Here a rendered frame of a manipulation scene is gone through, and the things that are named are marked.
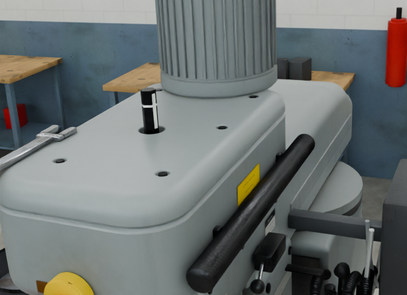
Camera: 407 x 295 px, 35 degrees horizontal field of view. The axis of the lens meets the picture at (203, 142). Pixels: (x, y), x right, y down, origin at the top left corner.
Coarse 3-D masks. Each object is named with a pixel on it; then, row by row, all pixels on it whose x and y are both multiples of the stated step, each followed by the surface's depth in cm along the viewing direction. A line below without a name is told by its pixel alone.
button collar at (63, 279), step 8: (64, 272) 76; (56, 280) 75; (64, 280) 74; (72, 280) 74; (80, 280) 75; (48, 288) 75; (56, 288) 75; (64, 288) 74; (72, 288) 74; (80, 288) 74; (88, 288) 75
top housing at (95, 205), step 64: (128, 128) 92; (192, 128) 90; (256, 128) 93; (0, 192) 77; (64, 192) 73; (128, 192) 72; (192, 192) 74; (64, 256) 75; (128, 256) 71; (192, 256) 75
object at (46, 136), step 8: (48, 128) 91; (56, 128) 92; (72, 128) 91; (40, 136) 88; (48, 136) 88; (56, 136) 88; (64, 136) 89; (32, 144) 86; (40, 144) 86; (16, 152) 83; (24, 152) 83; (32, 152) 84; (0, 160) 81; (8, 160) 81; (16, 160) 82; (0, 168) 79
